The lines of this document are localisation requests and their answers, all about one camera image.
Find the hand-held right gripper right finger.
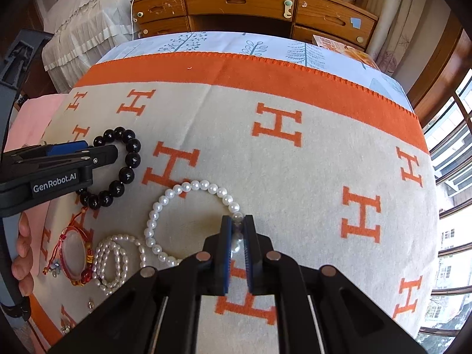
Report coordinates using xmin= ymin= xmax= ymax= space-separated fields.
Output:
xmin=243 ymin=215 xmax=428 ymax=354

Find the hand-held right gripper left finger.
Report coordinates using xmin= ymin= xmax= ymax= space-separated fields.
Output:
xmin=48 ymin=215 xmax=233 ymax=354

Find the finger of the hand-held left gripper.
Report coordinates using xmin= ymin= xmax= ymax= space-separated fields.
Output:
xmin=2 ymin=140 xmax=91 ymax=159
xmin=0 ymin=145 xmax=119 ymax=184

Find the black bead bracelet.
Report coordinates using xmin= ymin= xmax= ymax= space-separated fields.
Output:
xmin=78 ymin=127 xmax=142 ymax=209

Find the red cord clear bangle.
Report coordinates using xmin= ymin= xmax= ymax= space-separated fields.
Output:
xmin=43 ymin=212 xmax=97 ymax=286

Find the large white pearl bracelet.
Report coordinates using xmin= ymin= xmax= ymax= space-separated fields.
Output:
xmin=145 ymin=180 xmax=245 ymax=268

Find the small multi-strand pearl bracelet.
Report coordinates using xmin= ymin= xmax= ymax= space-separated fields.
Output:
xmin=91 ymin=233 xmax=148 ymax=296

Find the person's left hand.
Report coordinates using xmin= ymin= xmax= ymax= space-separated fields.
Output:
xmin=11 ymin=213 xmax=36 ymax=297

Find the pink plush blanket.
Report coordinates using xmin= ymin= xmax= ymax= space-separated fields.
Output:
xmin=7 ymin=94 xmax=68 ymax=278

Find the orange patterned cream blanket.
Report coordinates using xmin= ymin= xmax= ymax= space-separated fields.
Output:
xmin=27 ymin=52 xmax=434 ymax=354

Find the white lace furniture cover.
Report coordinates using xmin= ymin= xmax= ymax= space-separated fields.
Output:
xmin=35 ymin=0 xmax=160 ymax=94

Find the tree print bed sheet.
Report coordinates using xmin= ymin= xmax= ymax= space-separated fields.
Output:
xmin=111 ymin=30 xmax=410 ymax=109

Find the wooden desk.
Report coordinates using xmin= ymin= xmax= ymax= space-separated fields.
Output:
xmin=131 ymin=0 xmax=380 ymax=50

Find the wooden framed window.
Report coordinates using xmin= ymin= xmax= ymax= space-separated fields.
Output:
xmin=407 ymin=29 xmax=472 ymax=340

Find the beige floral curtain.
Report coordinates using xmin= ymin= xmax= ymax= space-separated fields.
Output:
xmin=365 ymin=0 xmax=443 ymax=71

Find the white charger cable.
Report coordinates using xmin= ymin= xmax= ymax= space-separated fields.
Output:
xmin=130 ymin=0 xmax=148 ymax=40

